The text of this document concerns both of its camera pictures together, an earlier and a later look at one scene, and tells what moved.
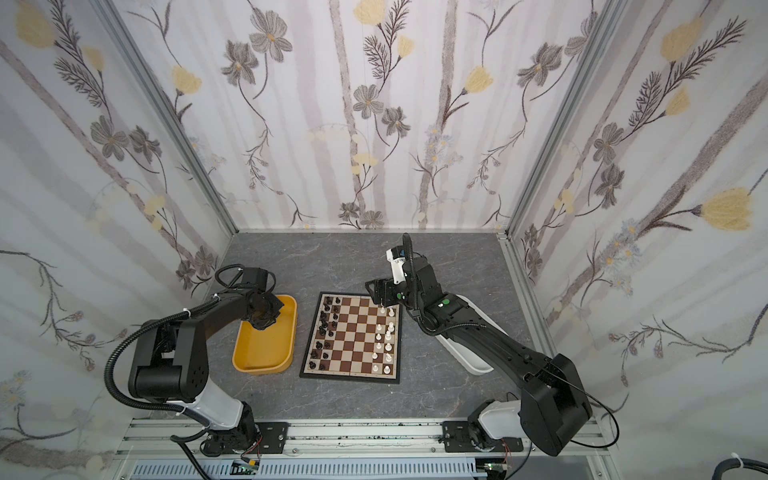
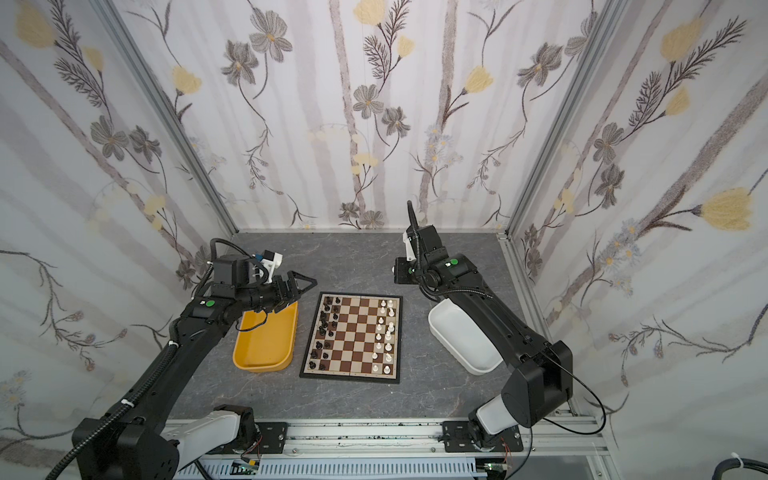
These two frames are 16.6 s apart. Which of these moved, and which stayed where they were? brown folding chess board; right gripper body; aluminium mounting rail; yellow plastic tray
Moved: right gripper body
Stayed: aluminium mounting rail; yellow plastic tray; brown folding chess board
